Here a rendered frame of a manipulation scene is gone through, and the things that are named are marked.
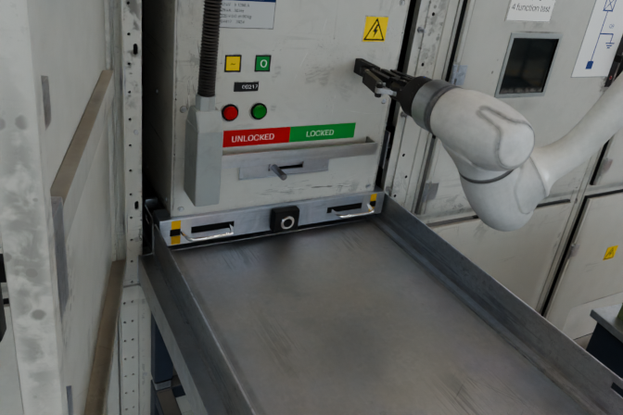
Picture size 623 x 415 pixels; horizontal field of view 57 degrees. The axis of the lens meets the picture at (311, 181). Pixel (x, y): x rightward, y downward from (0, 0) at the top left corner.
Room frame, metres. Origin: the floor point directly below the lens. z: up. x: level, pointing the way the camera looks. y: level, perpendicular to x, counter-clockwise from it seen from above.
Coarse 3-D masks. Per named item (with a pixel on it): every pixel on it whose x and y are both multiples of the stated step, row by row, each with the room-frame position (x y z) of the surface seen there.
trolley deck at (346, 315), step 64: (192, 256) 0.97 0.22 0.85; (256, 256) 1.00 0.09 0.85; (320, 256) 1.03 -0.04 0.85; (384, 256) 1.07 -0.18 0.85; (256, 320) 0.80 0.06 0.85; (320, 320) 0.82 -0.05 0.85; (384, 320) 0.85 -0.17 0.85; (448, 320) 0.87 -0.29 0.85; (192, 384) 0.64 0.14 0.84; (256, 384) 0.65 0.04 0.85; (320, 384) 0.67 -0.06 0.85; (384, 384) 0.68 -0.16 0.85; (448, 384) 0.70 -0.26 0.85; (512, 384) 0.72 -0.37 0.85
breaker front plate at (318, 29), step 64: (192, 0) 0.99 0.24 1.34; (320, 0) 1.12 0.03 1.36; (384, 0) 1.20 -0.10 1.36; (192, 64) 0.99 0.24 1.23; (320, 64) 1.13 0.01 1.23; (384, 64) 1.21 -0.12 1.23; (256, 128) 1.06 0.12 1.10; (384, 128) 1.23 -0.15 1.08; (256, 192) 1.07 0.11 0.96; (320, 192) 1.15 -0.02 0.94
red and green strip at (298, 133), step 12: (228, 132) 1.03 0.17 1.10; (240, 132) 1.05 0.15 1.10; (252, 132) 1.06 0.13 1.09; (264, 132) 1.07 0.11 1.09; (276, 132) 1.09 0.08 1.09; (288, 132) 1.10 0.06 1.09; (300, 132) 1.12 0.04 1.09; (312, 132) 1.13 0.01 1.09; (324, 132) 1.15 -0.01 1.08; (336, 132) 1.16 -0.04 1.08; (348, 132) 1.18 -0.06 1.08; (228, 144) 1.03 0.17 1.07; (240, 144) 1.05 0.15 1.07; (252, 144) 1.06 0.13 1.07; (264, 144) 1.07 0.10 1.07
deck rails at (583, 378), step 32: (384, 224) 1.20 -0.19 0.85; (416, 224) 1.13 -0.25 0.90; (160, 256) 0.91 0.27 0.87; (416, 256) 1.08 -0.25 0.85; (448, 256) 1.03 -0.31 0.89; (448, 288) 0.97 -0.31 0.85; (480, 288) 0.95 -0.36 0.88; (192, 320) 0.74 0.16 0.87; (512, 320) 0.87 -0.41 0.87; (544, 320) 0.82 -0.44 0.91; (224, 352) 0.70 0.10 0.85; (544, 352) 0.80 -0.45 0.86; (576, 352) 0.76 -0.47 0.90; (224, 384) 0.61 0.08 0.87; (576, 384) 0.74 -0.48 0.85; (608, 384) 0.70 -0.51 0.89
